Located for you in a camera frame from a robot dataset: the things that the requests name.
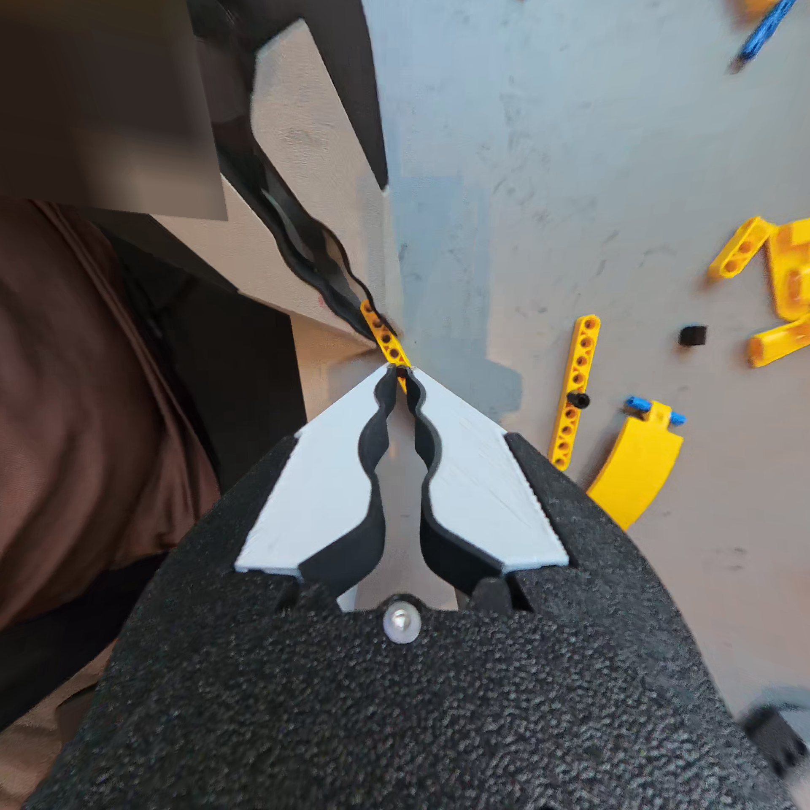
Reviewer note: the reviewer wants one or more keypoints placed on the yellow curved panel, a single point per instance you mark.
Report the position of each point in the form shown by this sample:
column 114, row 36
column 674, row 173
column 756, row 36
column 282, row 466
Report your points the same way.
column 639, row 462

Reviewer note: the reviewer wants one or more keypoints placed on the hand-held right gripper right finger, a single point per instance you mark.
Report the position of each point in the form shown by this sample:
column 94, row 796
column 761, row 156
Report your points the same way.
column 490, row 493

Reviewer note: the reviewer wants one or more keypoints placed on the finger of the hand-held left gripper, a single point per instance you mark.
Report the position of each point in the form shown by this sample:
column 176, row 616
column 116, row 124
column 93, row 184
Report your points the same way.
column 266, row 266
column 316, row 139

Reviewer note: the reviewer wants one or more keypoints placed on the yellow angled panel piece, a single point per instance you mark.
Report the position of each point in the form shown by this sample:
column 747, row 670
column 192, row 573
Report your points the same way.
column 791, row 272

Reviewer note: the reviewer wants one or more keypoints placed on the yellow slanted brick piece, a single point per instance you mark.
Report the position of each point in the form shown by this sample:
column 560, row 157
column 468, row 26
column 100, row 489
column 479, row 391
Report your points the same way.
column 778, row 345

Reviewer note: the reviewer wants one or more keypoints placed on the grey desk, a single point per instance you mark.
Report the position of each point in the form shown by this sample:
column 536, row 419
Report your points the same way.
column 569, row 190

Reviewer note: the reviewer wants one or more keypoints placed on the small black bush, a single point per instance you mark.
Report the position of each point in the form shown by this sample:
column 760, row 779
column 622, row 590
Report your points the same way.
column 693, row 335

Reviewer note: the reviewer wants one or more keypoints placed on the grey robot hub block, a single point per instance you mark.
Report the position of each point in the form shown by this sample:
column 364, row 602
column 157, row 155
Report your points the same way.
column 772, row 737

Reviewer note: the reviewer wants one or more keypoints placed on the small yellow three-hole beam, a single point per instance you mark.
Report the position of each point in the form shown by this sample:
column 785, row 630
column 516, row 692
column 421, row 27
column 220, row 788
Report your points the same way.
column 737, row 250

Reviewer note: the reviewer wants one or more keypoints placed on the long yellow holed beam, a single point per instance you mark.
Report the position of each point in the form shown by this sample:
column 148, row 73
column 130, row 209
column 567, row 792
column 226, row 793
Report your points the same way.
column 379, row 329
column 579, row 354

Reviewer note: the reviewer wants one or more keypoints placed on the person's torso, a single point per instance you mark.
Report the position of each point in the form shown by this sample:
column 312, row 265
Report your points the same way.
column 82, row 411

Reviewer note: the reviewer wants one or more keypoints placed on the blue connector pin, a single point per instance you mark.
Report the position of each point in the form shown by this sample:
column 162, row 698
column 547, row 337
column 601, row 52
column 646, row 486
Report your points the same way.
column 636, row 403
column 765, row 28

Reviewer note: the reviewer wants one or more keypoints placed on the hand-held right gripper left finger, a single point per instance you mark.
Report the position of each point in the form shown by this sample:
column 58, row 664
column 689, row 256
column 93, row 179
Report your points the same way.
column 310, row 493

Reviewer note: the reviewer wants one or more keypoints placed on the short thick yellow beam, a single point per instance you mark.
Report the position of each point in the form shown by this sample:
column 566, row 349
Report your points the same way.
column 756, row 5

